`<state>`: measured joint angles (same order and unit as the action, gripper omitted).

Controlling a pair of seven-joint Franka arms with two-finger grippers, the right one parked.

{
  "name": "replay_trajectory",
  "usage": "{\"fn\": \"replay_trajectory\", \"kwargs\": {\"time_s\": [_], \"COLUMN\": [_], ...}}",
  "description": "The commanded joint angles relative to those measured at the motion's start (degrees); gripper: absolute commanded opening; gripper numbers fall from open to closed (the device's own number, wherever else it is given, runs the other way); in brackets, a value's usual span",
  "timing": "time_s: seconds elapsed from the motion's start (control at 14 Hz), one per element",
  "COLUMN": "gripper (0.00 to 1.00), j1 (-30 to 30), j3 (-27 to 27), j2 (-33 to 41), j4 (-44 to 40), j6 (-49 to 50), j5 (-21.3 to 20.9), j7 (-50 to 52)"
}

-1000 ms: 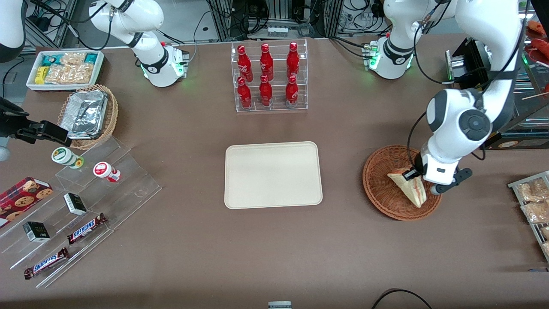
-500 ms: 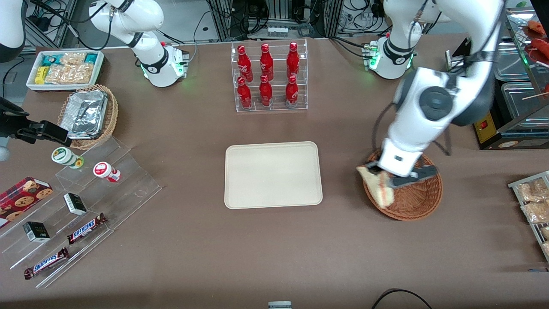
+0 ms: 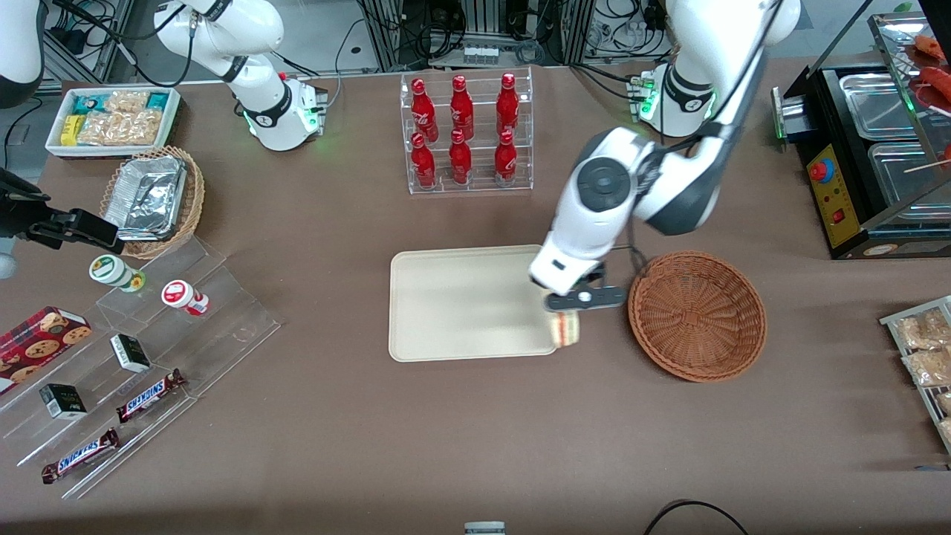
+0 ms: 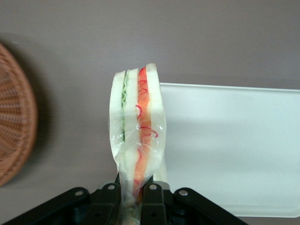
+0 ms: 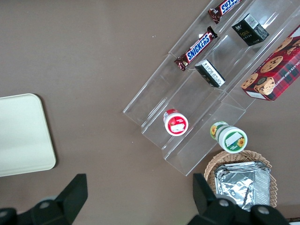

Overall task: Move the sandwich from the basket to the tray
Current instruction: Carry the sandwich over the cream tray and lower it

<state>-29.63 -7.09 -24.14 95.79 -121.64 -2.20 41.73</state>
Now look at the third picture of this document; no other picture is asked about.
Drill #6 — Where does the brown wicker basket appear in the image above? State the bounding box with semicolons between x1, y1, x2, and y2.
628;251;767;383

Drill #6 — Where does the clear acrylic stepped display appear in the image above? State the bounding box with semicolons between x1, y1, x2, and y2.
0;236;282;500

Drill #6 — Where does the black food warmer appliance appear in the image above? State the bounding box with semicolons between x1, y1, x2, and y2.
771;10;951;261

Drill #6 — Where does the red cookie box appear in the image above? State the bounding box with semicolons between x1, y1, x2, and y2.
0;305;94;396

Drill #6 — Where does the red sausage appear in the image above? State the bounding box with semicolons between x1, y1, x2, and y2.
913;33;950;62
917;65;951;114

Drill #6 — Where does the red lidded yogurt cup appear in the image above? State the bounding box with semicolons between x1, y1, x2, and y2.
161;279;211;317

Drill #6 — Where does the aluminium frame structure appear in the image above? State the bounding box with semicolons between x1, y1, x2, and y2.
358;0;671;69

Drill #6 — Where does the red soda bottle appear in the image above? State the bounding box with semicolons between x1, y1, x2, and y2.
494;129;519;187
448;129;474;187
496;72;520;139
411;78;440;143
411;132;438;189
449;74;476;141

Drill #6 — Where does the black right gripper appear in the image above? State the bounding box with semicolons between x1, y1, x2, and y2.
0;168;126;256

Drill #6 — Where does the beige plastic tray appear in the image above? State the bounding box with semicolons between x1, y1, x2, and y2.
389;244;562;363

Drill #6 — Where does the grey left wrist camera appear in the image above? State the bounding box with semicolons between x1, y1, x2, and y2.
545;285;627;312

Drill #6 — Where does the white snack bin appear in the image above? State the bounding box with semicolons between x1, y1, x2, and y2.
45;85;184;161

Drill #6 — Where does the small black box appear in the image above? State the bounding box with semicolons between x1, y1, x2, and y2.
39;383;88;421
109;333;152;374

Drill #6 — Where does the green lidded yogurt cup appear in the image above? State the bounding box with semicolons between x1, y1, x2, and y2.
88;254;146;293

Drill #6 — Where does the clear bag of snacks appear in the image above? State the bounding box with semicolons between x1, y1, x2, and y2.
104;90;150;114
77;111;162;146

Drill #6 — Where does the stack of foil trays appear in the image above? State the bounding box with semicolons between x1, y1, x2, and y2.
104;155;187;241

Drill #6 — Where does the steel warmer pan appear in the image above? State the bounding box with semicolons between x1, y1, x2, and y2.
867;140;951;224
839;72;924;143

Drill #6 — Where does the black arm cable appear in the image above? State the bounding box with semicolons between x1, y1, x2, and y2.
624;0;782;278

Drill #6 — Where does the clear acrylic bottle rack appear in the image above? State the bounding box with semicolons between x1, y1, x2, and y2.
400;66;535;196

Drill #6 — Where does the wicker basket with foil trays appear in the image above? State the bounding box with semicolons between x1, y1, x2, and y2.
100;145;206;260

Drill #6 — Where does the Snickers bar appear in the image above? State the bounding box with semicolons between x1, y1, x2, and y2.
40;427;120;485
116;369;187;424

